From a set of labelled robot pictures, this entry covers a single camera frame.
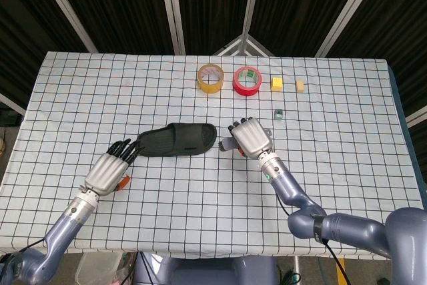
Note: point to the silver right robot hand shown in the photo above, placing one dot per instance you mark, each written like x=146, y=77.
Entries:
x=251, y=138

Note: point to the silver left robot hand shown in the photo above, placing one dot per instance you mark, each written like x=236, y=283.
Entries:
x=103, y=173

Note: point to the black rubber slipper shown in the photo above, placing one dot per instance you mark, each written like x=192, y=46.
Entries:
x=180, y=138

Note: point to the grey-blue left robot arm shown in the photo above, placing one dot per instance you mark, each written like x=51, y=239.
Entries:
x=66, y=221

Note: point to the small green block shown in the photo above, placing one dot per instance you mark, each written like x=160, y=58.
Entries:
x=279, y=114

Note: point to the red tape roll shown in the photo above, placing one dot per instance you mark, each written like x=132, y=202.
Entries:
x=245, y=91

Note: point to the yellow cube block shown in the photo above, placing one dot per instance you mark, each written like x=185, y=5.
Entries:
x=277, y=84

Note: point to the yellow clear tape roll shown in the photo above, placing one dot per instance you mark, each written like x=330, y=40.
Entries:
x=210, y=89

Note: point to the tan rectangular block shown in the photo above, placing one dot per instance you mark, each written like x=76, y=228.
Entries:
x=300, y=86

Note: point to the white black-checked tablecloth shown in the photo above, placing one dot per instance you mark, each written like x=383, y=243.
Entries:
x=200, y=198

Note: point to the white triangular screen foot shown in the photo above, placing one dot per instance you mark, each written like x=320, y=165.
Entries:
x=245, y=39

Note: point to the grey robot torso base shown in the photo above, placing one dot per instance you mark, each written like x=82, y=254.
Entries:
x=207, y=271

